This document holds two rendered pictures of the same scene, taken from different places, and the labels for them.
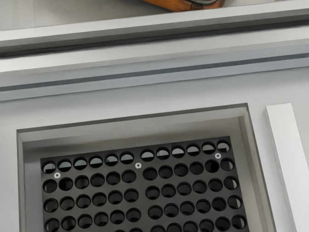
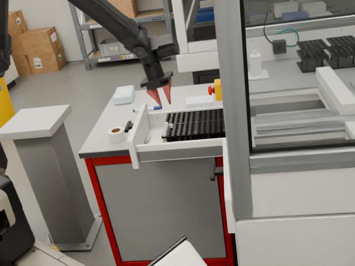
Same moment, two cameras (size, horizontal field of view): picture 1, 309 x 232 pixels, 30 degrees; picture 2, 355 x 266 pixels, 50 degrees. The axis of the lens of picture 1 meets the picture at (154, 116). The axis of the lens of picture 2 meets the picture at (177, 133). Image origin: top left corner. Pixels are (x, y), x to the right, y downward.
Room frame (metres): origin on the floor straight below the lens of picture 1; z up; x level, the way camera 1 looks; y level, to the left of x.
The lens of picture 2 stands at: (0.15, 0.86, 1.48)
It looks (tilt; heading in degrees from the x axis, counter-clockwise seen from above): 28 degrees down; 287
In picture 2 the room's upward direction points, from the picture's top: 9 degrees counter-clockwise
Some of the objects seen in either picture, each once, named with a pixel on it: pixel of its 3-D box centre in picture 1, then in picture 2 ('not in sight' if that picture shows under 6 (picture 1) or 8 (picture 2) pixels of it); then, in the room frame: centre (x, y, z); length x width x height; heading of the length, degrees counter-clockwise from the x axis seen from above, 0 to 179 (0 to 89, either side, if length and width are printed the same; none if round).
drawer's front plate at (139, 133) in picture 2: not in sight; (140, 133); (0.63, -0.24, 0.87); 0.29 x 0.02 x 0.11; 98
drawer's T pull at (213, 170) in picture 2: not in sight; (217, 171); (0.32, 0.03, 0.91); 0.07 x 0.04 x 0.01; 98
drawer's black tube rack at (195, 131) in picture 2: not in sight; (197, 130); (0.43, -0.27, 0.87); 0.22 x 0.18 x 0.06; 8
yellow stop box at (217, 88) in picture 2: not in sight; (219, 89); (0.40, -0.61, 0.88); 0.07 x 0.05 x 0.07; 98
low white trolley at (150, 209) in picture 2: not in sight; (171, 180); (0.70, -0.64, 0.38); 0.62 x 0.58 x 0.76; 98
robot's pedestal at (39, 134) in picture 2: not in sight; (56, 180); (1.35, -0.62, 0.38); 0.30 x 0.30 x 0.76; 8
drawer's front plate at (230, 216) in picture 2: not in sight; (228, 180); (0.29, 0.03, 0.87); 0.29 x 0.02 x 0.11; 98
